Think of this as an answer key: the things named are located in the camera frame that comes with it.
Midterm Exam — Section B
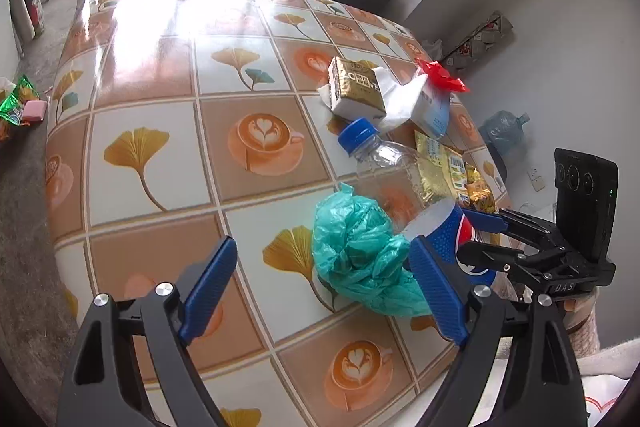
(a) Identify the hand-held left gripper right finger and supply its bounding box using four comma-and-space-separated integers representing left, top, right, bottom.
409, 236, 586, 427

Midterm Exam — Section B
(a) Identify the clear water jug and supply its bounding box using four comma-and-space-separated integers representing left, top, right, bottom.
477, 111, 531, 156

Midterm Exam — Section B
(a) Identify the white paper tissue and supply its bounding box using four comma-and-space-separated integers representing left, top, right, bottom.
320, 67, 431, 130

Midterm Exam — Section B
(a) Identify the clear plastic bottle blue label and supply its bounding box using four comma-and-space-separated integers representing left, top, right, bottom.
337, 118, 506, 295

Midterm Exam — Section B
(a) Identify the patterned folded mat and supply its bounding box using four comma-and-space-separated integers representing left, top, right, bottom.
442, 11, 516, 72

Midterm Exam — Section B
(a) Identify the green plastic bag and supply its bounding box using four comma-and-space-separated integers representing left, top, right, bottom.
312, 182, 441, 319

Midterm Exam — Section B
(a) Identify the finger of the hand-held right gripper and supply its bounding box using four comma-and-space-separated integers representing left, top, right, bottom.
460, 208, 568, 253
457, 241, 556, 283

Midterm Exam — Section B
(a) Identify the white plastic bag red print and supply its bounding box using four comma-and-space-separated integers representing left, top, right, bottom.
422, 38, 446, 62

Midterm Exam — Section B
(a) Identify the pink packet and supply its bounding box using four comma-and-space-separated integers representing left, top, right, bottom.
22, 99, 49, 124

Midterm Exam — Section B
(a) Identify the gold cardboard box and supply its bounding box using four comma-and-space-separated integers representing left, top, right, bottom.
327, 56, 387, 118

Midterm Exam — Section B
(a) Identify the red plastic wrapper scrap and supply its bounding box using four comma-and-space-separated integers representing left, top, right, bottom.
416, 59, 471, 94

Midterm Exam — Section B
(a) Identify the yellow orange snack packet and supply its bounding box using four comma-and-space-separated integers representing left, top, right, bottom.
414, 131, 468, 208

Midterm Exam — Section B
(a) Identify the blue and white carton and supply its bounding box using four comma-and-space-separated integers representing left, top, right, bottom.
410, 79, 452, 138

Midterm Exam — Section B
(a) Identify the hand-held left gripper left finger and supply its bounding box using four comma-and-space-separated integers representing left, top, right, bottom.
57, 235, 238, 427

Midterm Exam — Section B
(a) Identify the printed tablecloth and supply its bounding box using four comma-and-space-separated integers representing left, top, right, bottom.
44, 0, 511, 427

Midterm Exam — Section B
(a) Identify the yellow corn snack packet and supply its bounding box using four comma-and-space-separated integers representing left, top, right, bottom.
465, 162, 496, 214

